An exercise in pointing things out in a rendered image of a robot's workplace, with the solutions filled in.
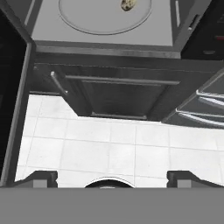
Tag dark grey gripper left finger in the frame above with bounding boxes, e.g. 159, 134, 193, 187
13, 170, 59, 189

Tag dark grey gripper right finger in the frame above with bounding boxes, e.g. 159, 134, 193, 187
166, 170, 224, 189

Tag dark cupboard door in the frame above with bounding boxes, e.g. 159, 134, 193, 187
29, 61, 81, 117

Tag dark microwave door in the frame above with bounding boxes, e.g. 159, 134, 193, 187
0, 0, 38, 187

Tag dark steel oven door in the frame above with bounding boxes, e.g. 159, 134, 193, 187
62, 62, 205, 122

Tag grey microwave oven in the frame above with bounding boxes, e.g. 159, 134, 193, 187
5, 0, 224, 61

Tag round grey microwave turntable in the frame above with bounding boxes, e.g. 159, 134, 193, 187
58, 0, 153, 36

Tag dark drawer cabinet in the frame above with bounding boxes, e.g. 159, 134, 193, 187
162, 68, 224, 130

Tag small speckled yellow food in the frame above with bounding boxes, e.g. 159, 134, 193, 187
120, 0, 137, 12

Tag silver drawer handle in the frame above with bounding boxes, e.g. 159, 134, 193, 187
175, 108, 224, 128
195, 88, 224, 109

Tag short silver cupboard handle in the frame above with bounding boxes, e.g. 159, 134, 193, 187
49, 71, 69, 96

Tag long steel oven door handle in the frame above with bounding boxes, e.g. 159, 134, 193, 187
65, 74, 181, 87

